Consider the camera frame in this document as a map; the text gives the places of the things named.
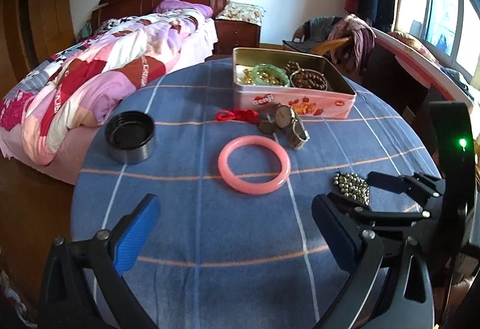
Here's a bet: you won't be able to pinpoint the silver metallic bead bracelet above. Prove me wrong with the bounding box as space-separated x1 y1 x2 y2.
332 170 371 206

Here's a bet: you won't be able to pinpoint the pink jade bangle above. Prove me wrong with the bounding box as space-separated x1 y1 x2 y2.
217 135 291 196

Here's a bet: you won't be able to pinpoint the silver wrist watch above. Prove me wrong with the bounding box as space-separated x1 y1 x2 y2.
258 104 310 150

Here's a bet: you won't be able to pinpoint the brown wooden bead bracelet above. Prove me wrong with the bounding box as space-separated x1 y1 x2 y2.
285 60 330 92

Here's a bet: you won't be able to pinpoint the red string knot charm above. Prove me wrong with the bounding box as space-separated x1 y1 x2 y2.
216 108 260 125

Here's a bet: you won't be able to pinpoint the green bangle with beads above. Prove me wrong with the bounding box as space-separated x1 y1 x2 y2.
251 64 290 87

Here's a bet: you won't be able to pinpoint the gold pearl bead necklace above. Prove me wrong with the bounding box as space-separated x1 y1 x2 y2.
237 65 286 87

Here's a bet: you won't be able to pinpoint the desk with pink cloth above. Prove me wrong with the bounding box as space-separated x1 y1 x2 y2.
361 29 479 154

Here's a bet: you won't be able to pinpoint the pink clothes on chair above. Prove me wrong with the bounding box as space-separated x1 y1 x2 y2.
327 14 376 71

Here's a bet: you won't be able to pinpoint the blue plaid tablecloth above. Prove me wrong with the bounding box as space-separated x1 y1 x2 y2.
71 59 438 328

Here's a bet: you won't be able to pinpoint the black round metal lid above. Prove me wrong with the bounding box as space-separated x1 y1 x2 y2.
105 111 155 165

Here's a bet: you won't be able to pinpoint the wooden bed with headboard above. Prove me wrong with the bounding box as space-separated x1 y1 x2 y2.
1 0 227 184

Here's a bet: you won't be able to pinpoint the wicker chair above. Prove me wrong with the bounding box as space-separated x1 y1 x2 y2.
282 16 342 53

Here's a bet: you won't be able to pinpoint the pink cookie tin box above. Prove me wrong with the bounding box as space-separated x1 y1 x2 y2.
233 47 356 119

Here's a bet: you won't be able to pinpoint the pink patchwork quilt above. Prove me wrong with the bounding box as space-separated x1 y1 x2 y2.
1 8 206 166

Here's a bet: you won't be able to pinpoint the dark wood nightstand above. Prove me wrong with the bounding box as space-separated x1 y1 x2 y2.
214 20 260 56

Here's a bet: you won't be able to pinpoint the floral cushion on nightstand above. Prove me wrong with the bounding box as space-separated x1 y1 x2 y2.
216 0 265 26

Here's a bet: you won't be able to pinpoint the brown wooden wardrobe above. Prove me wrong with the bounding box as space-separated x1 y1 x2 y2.
1 0 75 96

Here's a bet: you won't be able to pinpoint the purple pillow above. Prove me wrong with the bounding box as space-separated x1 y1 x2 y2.
153 0 213 18

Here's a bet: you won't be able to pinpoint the window with white frame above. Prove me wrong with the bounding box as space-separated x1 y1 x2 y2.
395 0 479 81

